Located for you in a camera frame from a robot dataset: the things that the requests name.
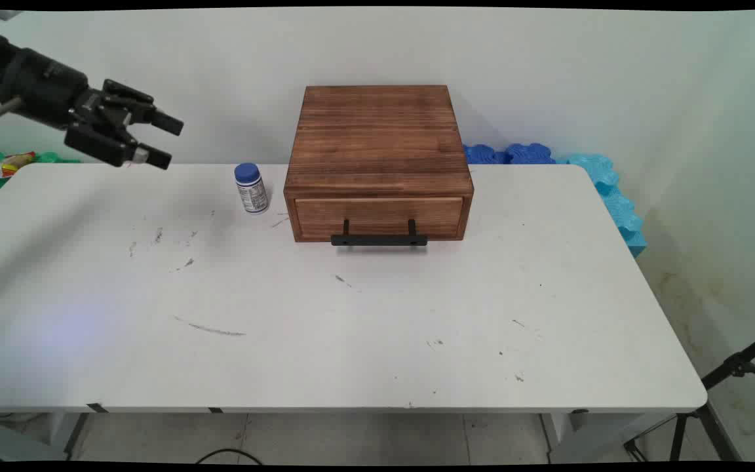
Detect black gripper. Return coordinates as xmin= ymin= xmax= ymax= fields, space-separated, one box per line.
xmin=1 ymin=47 xmax=185 ymax=170

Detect red yellow snack bag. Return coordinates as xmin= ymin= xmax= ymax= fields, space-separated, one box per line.
xmin=0 ymin=152 xmax=37 ymax=180

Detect white bottle blue cap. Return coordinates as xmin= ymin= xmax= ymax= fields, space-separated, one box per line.
xmin=234 ymin=163 xmax=269 ymax=215

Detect brown wooden drawer box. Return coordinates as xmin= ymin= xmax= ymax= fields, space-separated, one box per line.
xmin=283 ymin=85 xmax=474 ymax=244

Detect light blue foam mat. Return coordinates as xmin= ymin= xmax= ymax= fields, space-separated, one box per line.
xmin=553 ymin=153 xmax=648 ymax=258

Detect black tripod stand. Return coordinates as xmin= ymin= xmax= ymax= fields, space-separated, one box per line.
xmin=623 ymin=326 xmax=755 ymax=462

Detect wooden drawer black handle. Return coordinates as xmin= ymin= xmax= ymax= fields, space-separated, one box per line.
xmin=293 ymin=196 xmax=465 ymax=248

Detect black floor cable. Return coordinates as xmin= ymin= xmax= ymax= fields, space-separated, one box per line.
xmin=194 ymin=448 xmax=267 ymax=465

